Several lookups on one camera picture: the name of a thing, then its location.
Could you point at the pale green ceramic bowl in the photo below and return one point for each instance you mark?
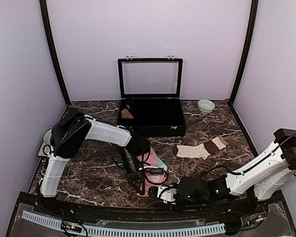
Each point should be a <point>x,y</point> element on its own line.
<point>47,137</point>

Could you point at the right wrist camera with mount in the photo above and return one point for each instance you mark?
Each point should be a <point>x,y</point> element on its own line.
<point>164,193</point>

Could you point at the white slotted cable duct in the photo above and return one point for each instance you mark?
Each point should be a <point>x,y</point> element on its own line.
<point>106,228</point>

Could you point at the black corner post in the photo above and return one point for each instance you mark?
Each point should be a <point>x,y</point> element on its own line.
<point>245,51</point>
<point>52,50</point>

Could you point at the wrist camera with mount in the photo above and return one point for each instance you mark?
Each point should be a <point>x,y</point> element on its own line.
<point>154,171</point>
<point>164,193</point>

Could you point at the pink patterned sock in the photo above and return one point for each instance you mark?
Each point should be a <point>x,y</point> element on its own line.
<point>151,159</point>

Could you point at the black front rail frame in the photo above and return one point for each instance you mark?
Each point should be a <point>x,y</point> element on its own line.
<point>241,218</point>

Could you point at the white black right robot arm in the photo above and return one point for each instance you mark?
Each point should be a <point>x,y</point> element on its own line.
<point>259,178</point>

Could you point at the black right corner post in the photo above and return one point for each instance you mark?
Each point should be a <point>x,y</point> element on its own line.
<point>245,51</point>

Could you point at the floral square ceramic plate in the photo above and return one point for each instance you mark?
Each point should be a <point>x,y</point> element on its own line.
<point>42,151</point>

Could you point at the glass-panel black box lid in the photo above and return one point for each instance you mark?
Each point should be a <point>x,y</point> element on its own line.
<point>150,77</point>

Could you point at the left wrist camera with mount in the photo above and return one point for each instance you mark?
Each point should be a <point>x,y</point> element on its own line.
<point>154,171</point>

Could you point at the beige rolled sock in box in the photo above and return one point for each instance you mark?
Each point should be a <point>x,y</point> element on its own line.
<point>125,114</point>

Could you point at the beige and brown sock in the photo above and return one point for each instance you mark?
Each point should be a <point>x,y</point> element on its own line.
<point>202,150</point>

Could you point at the black left corner post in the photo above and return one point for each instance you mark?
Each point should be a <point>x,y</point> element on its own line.
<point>52,50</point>

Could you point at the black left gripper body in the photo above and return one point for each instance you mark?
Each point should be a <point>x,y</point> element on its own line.
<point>128,156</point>

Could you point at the black compartment storage box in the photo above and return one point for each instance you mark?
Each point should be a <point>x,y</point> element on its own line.
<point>161,117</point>

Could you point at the small green circuit board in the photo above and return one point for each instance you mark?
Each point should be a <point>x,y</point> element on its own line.
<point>70,227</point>

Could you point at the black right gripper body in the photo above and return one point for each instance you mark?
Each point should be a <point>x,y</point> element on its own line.
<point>199,203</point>

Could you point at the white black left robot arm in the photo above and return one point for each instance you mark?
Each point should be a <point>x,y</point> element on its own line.
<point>64,140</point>

